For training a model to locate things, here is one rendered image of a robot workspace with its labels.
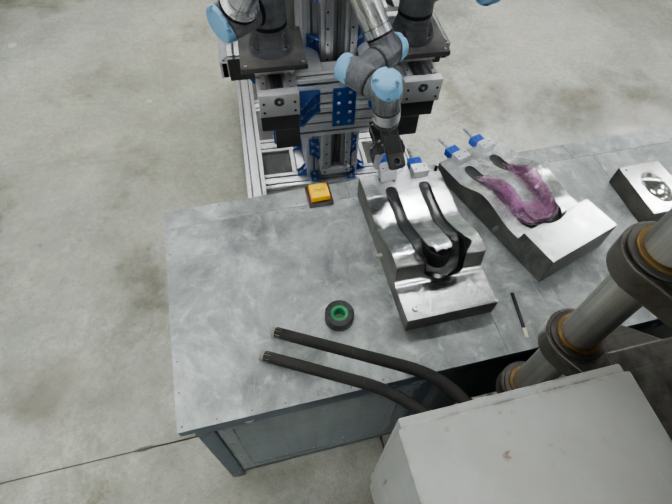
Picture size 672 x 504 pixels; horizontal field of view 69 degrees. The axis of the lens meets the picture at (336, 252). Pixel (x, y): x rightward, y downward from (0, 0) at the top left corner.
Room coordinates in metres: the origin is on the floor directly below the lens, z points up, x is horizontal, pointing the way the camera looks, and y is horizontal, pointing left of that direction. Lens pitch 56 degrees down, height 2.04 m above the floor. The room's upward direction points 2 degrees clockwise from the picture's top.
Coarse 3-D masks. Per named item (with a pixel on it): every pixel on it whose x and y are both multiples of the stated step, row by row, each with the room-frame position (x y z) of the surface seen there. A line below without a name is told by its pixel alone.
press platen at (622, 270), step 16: (640, 224) 0.39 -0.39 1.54; (624, 240) 0.37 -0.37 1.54; (640, 240) 0.37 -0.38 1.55; (608, 256) 0.37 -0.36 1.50; (624, 256) 0.35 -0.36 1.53; (640, 256) 0.34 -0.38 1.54; (624, 272) 0.33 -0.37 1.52; (640, 272) 0.32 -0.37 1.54; (656, 272) 0.32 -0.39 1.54; (624, 288) 0.32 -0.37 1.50; (640, 288) 0.31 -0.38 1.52; (656, 288) 0.30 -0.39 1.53; (656, 304) 0.29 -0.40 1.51
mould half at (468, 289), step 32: (384, 192) 1.00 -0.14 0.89; (416, 192) 1.00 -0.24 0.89; (448, 192) 1.01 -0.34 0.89; (384, 224) 0.88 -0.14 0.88; (416, 224) 0.88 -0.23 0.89; (384, 256) 0.78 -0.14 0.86; (416, 256) 0.73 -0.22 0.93; (480, 256) 0.76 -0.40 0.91; (416, 288) 0.68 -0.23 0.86; (448, 288) 0.68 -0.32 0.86; (480, 288) 0.69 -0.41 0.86; (416, 320) 0.58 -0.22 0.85; (448, 320) 0.61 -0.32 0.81
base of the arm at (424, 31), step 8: (400, 16) 1.57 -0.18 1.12; (408, 16) 1.55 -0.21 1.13; (392, 24) 1.61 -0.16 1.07; (400, 24) 1.56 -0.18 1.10; (408, 24) 1.55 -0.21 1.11; (416, 24) 1.54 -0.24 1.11; (424, 24) 1.55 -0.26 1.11; (432, 24) 1.59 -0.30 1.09; (400, 32) 1.55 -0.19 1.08; (408, 32) 1.54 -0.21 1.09; (416, 32) 1.54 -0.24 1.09; (424, 32) 1.55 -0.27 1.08; (432, 32) 1.58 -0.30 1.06; (408, 40) 1.53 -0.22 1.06; (416, 40) 1.53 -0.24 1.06; (424, 40) 1.54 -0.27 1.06
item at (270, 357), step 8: (264, 352) 0.48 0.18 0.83; (272, 352) 0.49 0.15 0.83; (264, 360) 0.46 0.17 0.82; (272, 360) 0.46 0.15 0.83; (280, 360) 0.46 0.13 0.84; (288, 360) 0.46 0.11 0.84; (296, 360) 0.46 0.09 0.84; (288, 368) 0.45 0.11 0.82; (296, 368) 0.44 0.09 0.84; (304, 368) 0.44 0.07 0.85; (312, 368) 0.44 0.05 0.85; (320, 368) 0.44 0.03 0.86; (328, 368) 0.44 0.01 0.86; (320, 376) 0.42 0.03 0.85; (328, 376) 0.42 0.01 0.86; (336, 376) 0.42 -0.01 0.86; (344, 376) 0.41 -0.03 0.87; (352, 376) 0.41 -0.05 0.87; (360, 376) 0.42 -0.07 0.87; (352, 384) 0.40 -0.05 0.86
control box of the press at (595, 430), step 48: (576, 384) 0.20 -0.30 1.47; (624, 384) 0.21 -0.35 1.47; (432, 432) 0.14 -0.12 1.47; (480, 432) 0.14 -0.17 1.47; (528, 432) 0.15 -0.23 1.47; (576, 432) 0.15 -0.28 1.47; (624, 432) 0.15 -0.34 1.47; (384, 480) 0.12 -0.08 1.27; (432, 480) 0.09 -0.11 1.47; (480, 480) 0.09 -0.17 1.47; (528, 480) 0.09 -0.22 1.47; (576, 480) 0.10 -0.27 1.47; (624, 480) 0.10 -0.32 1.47
